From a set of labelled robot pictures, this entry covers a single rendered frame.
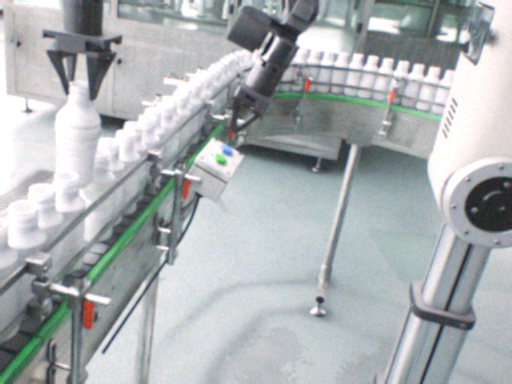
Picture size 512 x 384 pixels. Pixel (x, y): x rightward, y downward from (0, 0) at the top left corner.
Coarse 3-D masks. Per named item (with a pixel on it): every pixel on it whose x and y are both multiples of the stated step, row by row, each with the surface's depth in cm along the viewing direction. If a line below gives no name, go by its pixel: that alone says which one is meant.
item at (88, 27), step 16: (64, 0) 77; (80, 0) 76; (96, 0) 77; (64, 16) 78; (80, 16) 77; (96, 16) 78; (48, 32) 78; (64, 32) 78; (80, 32) 77; (96, 32) 79; (112, 32) 82
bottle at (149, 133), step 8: (144, 120) 113; (152, 120) 114; (144, 128) 114; (152, 128) 114; (144, 136) 114; (152, 136) 115; (152, 144) 115; (144, 176) 117; (144, 184) 118; (144, 192) 119
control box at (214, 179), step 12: (216, 144) 118; (204, 156) 110; (228, 156) 116; (240, 156) 119; (192, 168) 110; (204, 168) 109; (216, 168) 109; (228, 168) 111; (204, 180) 110; (216, 180) 109; (228, 180) 109; (204, 192) 111; (216, 192) 110; (192, 204) 120; (180, 216) 122; (192, 216) 118; (168, 228) 124; (180, 240) 120; (156, 276) 121; (120, 324) 107
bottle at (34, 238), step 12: (12, 204) 73; (24, 204) 74; (36, 204) 74; (12, 216) 72; (24, 216) 71; (36, 216) 73; (12, 228) 72; (24, 228) 72; (36, 228) 73; (12, 240) 72; (24, 240) 72; (36, 240) 73; (24, 252) 72; (24, 276) 74; (36, 276) 75; (24, 288) 75; (24, 300) 75
